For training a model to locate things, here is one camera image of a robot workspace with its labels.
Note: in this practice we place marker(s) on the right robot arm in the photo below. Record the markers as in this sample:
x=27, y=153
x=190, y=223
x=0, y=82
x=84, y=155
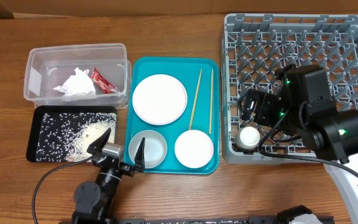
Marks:
x=305, y=109

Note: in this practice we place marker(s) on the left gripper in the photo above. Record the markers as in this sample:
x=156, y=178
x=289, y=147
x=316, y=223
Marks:
x=129, y=169

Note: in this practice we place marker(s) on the large white plate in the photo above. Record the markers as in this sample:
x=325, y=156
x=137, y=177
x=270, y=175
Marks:
x=159, y=99

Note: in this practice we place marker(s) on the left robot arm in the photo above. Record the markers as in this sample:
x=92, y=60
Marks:
x=94, y=199

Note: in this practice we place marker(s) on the wooden chopstick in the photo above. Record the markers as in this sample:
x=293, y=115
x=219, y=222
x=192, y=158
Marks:
x=211, y=102
x=195, y=100

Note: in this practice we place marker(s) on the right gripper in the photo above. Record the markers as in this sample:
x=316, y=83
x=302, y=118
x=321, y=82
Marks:
x=264, y=100

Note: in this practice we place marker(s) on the clear plastic bin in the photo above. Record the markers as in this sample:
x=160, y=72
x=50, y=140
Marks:
x=88, y=74

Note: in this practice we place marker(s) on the white cup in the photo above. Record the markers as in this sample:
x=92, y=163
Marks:
x=247, y=138

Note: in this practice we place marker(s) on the white napkin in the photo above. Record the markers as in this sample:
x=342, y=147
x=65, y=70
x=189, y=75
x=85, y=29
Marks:
x=79, y=84

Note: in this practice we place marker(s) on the teal serving tray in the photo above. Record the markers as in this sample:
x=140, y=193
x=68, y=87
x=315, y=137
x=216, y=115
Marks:
x=187, y=71

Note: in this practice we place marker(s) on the white rice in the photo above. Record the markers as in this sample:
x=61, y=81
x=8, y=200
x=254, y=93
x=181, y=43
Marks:
x=65, y=137

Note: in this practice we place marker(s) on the red snack wrapper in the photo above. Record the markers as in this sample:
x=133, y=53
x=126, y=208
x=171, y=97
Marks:
x=106, y=87

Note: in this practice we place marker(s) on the grey dishwasher rack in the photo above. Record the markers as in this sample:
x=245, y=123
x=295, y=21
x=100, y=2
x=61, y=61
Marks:
x=253, y=46

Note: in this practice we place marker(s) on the grey bowl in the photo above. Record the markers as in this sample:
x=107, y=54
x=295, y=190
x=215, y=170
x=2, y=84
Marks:
x=155, y=148

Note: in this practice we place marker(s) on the black plastic tray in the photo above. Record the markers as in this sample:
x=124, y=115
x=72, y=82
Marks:
x=41, y=110

